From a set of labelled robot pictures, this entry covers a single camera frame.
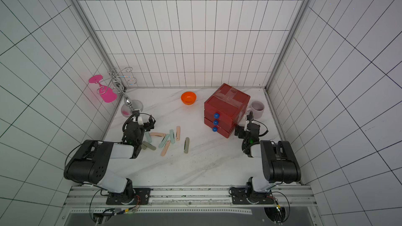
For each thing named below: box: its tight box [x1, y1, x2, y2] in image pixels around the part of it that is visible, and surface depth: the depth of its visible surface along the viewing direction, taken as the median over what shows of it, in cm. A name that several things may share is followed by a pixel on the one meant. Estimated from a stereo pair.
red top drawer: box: [204, 95, 239, 120], surface depth 83 cm
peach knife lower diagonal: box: [160, 140, 171, 157], surface depth 91 cm
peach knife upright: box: [175, 125, 181, 141], surface depth 97 cm
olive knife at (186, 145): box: [183, 137, 191, 154], surface depth 91 cm
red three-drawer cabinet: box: [204, 82, 251, 139], surface depth 87 cm
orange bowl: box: [181, 91, 197, 106], surface depth 112 cm
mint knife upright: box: [169, 129, 176, 144], surface depth 95 cm
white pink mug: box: [250, 100, 265, 120], surface depth 103 cm
